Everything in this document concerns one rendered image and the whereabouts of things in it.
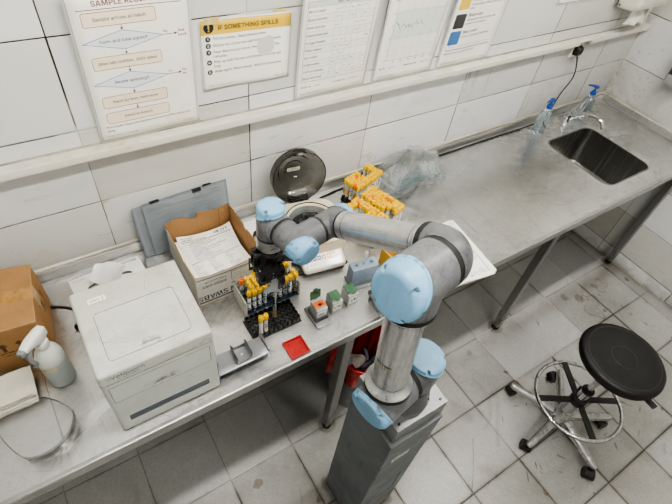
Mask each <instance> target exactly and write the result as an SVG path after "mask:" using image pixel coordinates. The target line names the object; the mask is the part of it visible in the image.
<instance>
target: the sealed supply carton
mask: <svg viewBox="0 0 672 504"><path fill-rule="evenodd" d="M50 306H51V305H50V299H49V297H48V295H47V293H46V292H45V290H44V288H43V286H42V284H41V283H40V281H39V279H38V277H37V276H36V274H35V272H34V271H33V270H32V268H31V265H30V264H28V265H21V266H16V267H10V268H6V269H2V270H0V373H2V372H6V371H9V370H12V369H15V368H19V367H22V366H25V365H28V364H31V363H29V362H28V361H27V360H26V359H25V358H18V357H17V355H16V353H17V352H18V350H19V347H20V345H21V343H22V341H23V340H24V338H25V337H26V336H27V335H28V334H29V332H30V331H31V330H32V329H33V328H34V327H35V326H37V325H38V326H43V327H45V329H46V330H47V332H48V333H47V335H46V337H47V338H48V340H49V341H52V342H55V336H54V329H53V320H52V313H51V308H50Z"/></svg>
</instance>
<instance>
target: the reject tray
mask: <svg viewBox="0 0 672 504"><path fill-rule="evenodd" d="M282 345H283V347H284V348H285V350H286V352H287V353H288V355H289V356H290V358H291V360H295V359H297V358H299V357H301V356H303V355H305V354H307V353H309V352H311V350H310V348H309V347H308V345H307V344H306V342H305V341H304V339H303V338H302V336H301V335H298V336H296V337H294V338H292V339H290V340H287V341H285V342H283V343H282Z"/></svg>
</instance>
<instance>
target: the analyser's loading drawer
mask: <svg viewBox="0 0 672 504"><path fill-rule="evenodd" d="M241 353H243V355H242V356H241ZM266 354H268V356H269V355H270V347H269V345H268V344H267V342H266V340H265V339H264V337H263V335H262V334H261V332H260V333H259V337H257V338H254V339H252V340H250V341H248V342H247V341H246V339H244V343H242V344H240V345H238V346H235V347H233V348H232V346H231V345H230V350H228V351H225V352H223V353H221V354H219V355H217V356H216V360H217V362H218V365H219V366H218V370H219V377H220V376H222V375H224V374H226V373H228V372H230V371H233V370H235V369H237V368H239V367H241V366H243V365H245V364H247V363H249V362H252V361H254V360H256V359H258V358H260V357H262V356H264V355H266Z"/></svg>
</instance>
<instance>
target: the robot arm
mask: <svg viewBox="0 0 672 504"><path fill-rule="evenodd" d="M285 213H286V209H285V204H284V202H283V201H282V200H281V199H279V198H276V197H265V198H262V199H261V200H259V201H258V203H257V205H256V213H255V218H256V246H255V247H253V248H250V251H251V258H248V264H249V271H250V270H253V272H254V273H255V272H256V273H255V275H256V281H257V284H259V287H261V286H263V285H266V284H269V286H268V287H266V288H265V289H264V290H263V293H264V294H266V293H270V292H274V294H276V293H278V292H279V291H280V290H281V289H282V288H283V286H284V285H285V267H284V264H283V263H282V262H284V261H294V262H295V263H296V264H298V265H301V266H303V265H307V264H309V263H310V262H312V260H313V259H315V258H316V256H317V255H318V253H319V250H320V245H322V244H324V243H325V242H327V241H329V240H330V239H332V238H338V239H342V240H346V241H349V242H353V243H357V244H361V245H365V246H369V247H373V248H377V249H381V250H385V251H389V252H393V253H396V254H397V255H396V256H393V257H391V258H389V259H388V260H387V261H385V262H384V263H383V264H382V266H380V267H379V268H378V269H377V270H376V272H375V273H374V275H373V278H372V282H371V293H372V296H373V297H374V298H375V300H374V303H375V305H376V306H377V308H378V310H379V311H380V312H381V313H382V314H383V315H384V318H383V323H382V328H381V333H380V337H379V342H378V347H377V352H376V356H375V361H374V363H373V364H372V365H370V366H369V368H368V369H367V371H366V373H365V378H364V382H363V384H362V385H361V386H360V387H358V388H356V390H355V391H354V392H353V394H352V399H353V402H354V404H355V406H356V408H357V409H358V411H359V412H360V414H361V415H362V416H363V417H364V418H365V419H366V420H367V421H368V422H369V423H370V424H371V425H373V426H374V427H376V428H378V429H386V428H387V427H388V426H390V425H391V424H393V422H394V421H395V420H396V419H397V418H398V417H399V416H400V417H405V418H409V417H414V416H417V415H419V414H420V413H421V412H422V411H423V410H424V409H425V408H426V406H427V405H428V403H429V400H430V390H431V388H432V387H433V385H434V384H435V383H436V381H437V380H438V378H439V377H440V376H442V374H443V372H444V369H445V367H446V359H445V355H444V353H443V351H442V350H441V349H440V347H439V346H438V345H437V344H435V343H434V342H432V341H431V340H428V339H424V338H421V337H422V334H423V330H424V327H426V326H428V325H430V324H431V323H432V322H433V321H434V319H435V317H436V315H437V312H438V309H439V306H440V303H441V301H442V299H443V298H444V297H445V296H446V295H447V294H448V293H449V292H451V291H452V290H453V289H454V288H456V287H457V286H458V285H459V284H461V283H462V282H463V281H464V280H465V279H466V278H467V276H468V275H469V273H470V271H471V269H472V266H473V251H472V247H471V245H470V243H469V241H468V239H467V238H466V237H465V236H464V234H462V233H461V232H460V231H459V230H457V229H455V228H453V227H451V226H449V225H446V224H443V223H438V222H432V221H425V222H423V223H421V224H416V223H411V222H406V221H400V220H395V219H389V218H384V217H378V216H373V215H367V214H362V213H356V212H353V210H352V208H351V207H350V206H347V204H345V203H338V204H336V205H333V206H330V207H329V208H327V209H326V210H324V211H322V212H320V213H318V214H316V215H314V216H312V217H311V218H309V219H307V220H305V221H303V222H301V223H299V224H296V223H295V222H294V221H293V220H292V219H290V218H289V217H288V216H287V215H286V214H285ZM250 263H251V264H252V267H250Z"/></svg>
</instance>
